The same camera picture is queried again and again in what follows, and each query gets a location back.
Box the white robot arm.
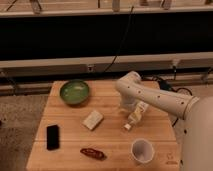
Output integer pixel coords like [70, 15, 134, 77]
[115, 71, 213, 171]

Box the green ceramic bowl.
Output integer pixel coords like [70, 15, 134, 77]
[60, 80, 90, 105]

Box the white soap bar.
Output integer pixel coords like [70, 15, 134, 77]
[83, 110, 104, 130]

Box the white paper cup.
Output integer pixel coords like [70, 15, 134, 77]
[131, 138, 155, 164]

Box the brown snack wrapper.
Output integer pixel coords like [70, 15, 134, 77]
[80, 148, 106, 160]

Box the black phone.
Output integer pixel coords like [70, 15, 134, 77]
[47, 125, 59, 150]

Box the black floor cable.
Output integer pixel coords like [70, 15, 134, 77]
[148, 75, 194, 128]

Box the black hanging cable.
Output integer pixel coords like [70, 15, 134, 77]
[101, 4, 135, 74]

